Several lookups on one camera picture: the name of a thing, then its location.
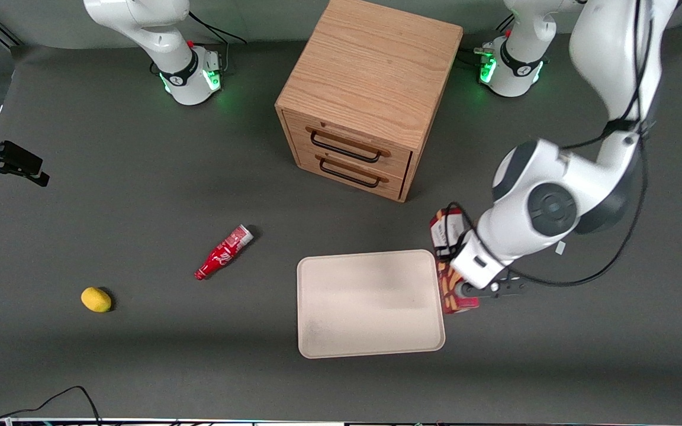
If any red cookie box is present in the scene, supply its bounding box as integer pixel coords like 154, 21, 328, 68
429, 207, 481, 315

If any white rectangular tray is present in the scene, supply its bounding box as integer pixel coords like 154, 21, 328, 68
297, 249, 446, 359

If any wooden drawer front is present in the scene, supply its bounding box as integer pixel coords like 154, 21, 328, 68
284, 109, 414, 179
294, 147, 408, 200

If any wooden two-drawer cabinet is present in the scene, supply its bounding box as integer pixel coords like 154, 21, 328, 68
275, 0, 464, 204

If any red cola bottle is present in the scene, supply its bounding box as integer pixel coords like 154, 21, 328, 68
194, 224, 255, 281

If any yellow lemon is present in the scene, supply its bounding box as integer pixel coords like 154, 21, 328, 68
81, 287, 112, 313

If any long black arm cable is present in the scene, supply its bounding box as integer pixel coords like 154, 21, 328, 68
508, 0, 660, 288

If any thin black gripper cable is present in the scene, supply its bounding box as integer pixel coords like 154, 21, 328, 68
443, 202, 473, 261

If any black drawer handle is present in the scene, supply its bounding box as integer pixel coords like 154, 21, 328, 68
310, 130, 382, 164
319, 156, 382, 189

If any black table-edge cable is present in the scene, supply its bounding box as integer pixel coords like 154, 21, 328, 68
0, 386, 102, 426

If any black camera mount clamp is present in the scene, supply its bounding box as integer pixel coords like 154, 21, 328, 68
0, 121, 50, 189

